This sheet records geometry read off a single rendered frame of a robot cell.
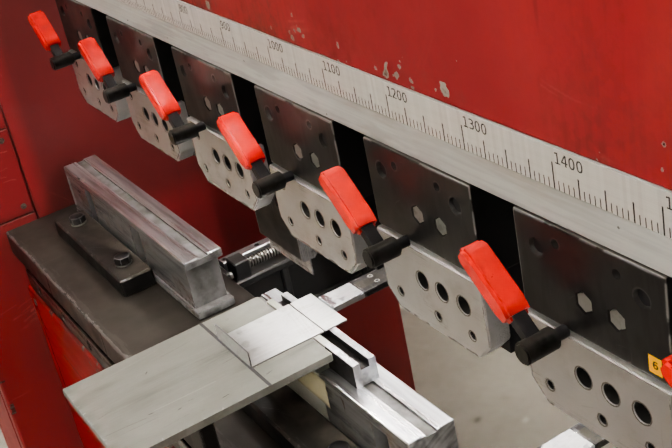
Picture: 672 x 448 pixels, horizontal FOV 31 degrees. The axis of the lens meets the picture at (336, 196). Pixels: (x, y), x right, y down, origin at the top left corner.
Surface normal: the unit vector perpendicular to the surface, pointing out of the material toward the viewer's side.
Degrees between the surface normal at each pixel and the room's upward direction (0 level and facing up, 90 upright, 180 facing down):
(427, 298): 90
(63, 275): 0
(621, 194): 90
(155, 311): 0
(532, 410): 0
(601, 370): 90
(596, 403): 90
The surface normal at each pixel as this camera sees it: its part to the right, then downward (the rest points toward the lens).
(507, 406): -0.18, -0.88
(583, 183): -0.84, 0.37
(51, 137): 0.52, 0.29
